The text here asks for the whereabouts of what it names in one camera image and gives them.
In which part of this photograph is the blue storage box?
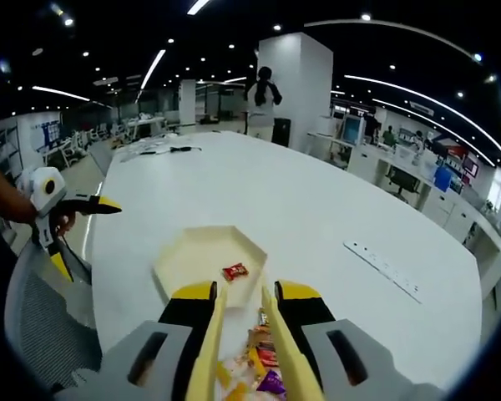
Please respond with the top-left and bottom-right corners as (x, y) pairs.
(436, 166), (453, 192)

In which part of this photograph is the black office chair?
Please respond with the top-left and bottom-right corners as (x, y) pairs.
(386, 165), (421, 197)

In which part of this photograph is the grey mesh office chair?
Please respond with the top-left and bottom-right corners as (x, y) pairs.
(3, 241), (105, 393)

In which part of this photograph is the pile of snacks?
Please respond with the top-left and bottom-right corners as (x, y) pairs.
(215, 307), (287, 401)

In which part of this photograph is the row of white cabinets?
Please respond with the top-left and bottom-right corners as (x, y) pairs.
(346, 141), (501, 268)

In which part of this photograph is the person's left hand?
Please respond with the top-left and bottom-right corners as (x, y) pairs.
(55, 210), (77, 236)

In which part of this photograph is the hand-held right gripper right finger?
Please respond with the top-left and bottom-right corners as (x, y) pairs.
(274, 280), (446, 401)

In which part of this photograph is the small red candy packet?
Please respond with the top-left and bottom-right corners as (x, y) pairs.
(220, 262), (251, 283)

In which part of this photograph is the beige hexagonal container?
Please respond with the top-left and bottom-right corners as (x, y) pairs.
(152, 225), (269, 309)

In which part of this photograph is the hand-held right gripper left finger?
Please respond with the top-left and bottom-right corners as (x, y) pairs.
(53, 280), (219, 401)

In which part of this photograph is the white kiosk screen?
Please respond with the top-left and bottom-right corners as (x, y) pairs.
(341, 113), (367, 146)

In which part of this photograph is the black cabinet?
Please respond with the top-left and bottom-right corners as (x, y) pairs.
(271, 117), (292, 147)

